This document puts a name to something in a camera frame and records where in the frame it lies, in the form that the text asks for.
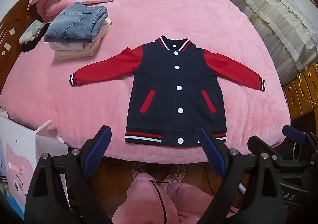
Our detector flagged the navy red varsity jacket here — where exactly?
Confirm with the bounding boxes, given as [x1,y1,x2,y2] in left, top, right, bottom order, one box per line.
[69,36,265,148]

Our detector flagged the folded cream clothes stack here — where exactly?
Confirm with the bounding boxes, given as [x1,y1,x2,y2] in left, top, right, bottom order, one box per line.
[49,18,112,61]

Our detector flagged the wooden drawer cabinet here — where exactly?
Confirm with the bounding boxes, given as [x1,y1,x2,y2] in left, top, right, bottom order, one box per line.
[283,62,317,120]

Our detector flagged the white pink cartoon box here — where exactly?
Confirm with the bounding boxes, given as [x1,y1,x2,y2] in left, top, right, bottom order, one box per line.
[1,109,68,219]

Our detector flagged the pink pajama legs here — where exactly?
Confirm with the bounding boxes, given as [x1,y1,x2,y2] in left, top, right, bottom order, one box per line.
[112,162,213,224]

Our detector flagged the folded blue denim jeans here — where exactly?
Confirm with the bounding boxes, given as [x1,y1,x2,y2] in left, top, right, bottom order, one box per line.
[44,2,108,44]

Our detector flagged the grey lace covered furniture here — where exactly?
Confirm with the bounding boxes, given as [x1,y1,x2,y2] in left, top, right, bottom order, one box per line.
[232,0,317,84]

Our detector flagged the grey plush toy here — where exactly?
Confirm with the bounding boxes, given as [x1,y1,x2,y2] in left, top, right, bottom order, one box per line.
[19,20,45,45]

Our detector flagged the brown wooden headboard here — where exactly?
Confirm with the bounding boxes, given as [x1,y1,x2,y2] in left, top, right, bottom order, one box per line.
[0,0,42,87]

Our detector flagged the black cable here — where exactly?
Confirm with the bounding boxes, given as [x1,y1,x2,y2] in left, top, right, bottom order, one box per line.
[149,164,239,224]

